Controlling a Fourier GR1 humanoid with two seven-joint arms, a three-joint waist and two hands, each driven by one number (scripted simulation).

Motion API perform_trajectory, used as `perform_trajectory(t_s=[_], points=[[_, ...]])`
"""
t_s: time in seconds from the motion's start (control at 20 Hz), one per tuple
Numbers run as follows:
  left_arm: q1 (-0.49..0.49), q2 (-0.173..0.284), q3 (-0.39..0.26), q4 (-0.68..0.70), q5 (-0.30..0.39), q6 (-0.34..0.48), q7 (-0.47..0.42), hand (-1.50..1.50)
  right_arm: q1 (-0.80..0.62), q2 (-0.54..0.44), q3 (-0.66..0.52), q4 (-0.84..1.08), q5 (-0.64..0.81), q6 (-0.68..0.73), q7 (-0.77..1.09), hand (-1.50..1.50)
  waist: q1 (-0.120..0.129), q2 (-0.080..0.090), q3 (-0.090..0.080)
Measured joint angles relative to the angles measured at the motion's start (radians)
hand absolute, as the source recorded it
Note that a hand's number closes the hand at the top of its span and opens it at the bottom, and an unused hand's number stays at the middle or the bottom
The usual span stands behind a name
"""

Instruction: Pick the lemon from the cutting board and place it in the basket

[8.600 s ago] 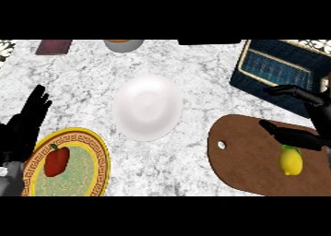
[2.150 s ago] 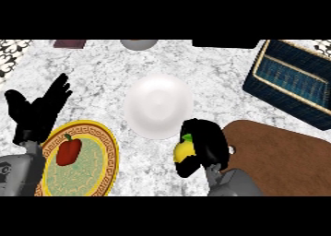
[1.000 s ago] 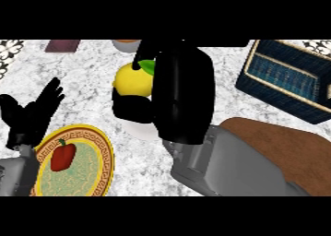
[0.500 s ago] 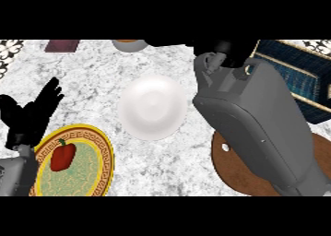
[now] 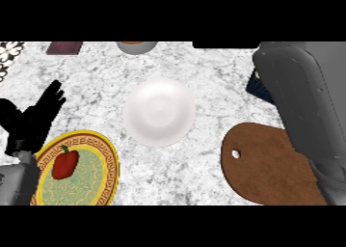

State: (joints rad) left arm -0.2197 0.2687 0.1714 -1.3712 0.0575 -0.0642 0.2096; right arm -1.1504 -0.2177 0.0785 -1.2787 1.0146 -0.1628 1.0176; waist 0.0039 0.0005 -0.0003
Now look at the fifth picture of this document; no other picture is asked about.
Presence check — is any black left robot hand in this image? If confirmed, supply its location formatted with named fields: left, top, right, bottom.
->
left=0, top=79, right=68, bottom=157

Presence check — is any brown wooden cutting board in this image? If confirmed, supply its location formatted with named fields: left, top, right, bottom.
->
left=220, top=122, right=329, bottom=206

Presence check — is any red bell pepper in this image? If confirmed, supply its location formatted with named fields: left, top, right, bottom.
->
left=53, top=145, right=82, bottom=180

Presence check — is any black and white patterned mat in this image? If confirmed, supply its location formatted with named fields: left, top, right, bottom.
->
left=0, top=41, right=28, bottom=92

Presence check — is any yellow patterned plate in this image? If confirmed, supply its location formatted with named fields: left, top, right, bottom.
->
left=29, top=129, right=122, bottom=206

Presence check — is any maroon flat block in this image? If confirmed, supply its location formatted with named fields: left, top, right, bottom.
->
left=47, top=41, right=85, bottom=56

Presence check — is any white oval plate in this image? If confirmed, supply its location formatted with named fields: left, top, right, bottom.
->
left=122, top=77, right=199, bottom=148

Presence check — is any grey bowl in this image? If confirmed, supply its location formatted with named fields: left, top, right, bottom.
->
left=116, top=41, right=159, bottom=56

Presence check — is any dark wire basket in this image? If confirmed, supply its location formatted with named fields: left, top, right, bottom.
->
left=246, top=70, right=279, bottom=106

